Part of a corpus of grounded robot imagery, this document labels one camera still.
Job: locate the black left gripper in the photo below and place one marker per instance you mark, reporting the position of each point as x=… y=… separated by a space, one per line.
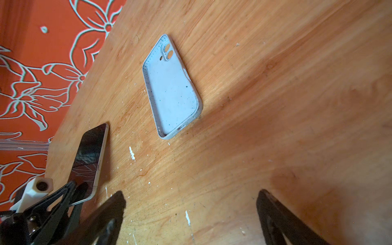
x=38 y=224

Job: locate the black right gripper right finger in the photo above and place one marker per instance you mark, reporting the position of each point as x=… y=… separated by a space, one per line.
x=279 y=224

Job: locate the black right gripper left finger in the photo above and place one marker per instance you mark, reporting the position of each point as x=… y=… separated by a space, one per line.
x=102 y=227

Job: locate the phone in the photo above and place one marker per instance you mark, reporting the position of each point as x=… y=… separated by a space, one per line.
x=88 y=161

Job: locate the white phone case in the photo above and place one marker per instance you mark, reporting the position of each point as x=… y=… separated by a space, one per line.
x=173 y=97

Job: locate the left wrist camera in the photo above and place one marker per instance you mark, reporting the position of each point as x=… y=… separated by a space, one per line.
x=33 y=192

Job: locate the aluminium frame post left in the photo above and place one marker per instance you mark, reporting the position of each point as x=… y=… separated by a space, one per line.
x=22 y=145

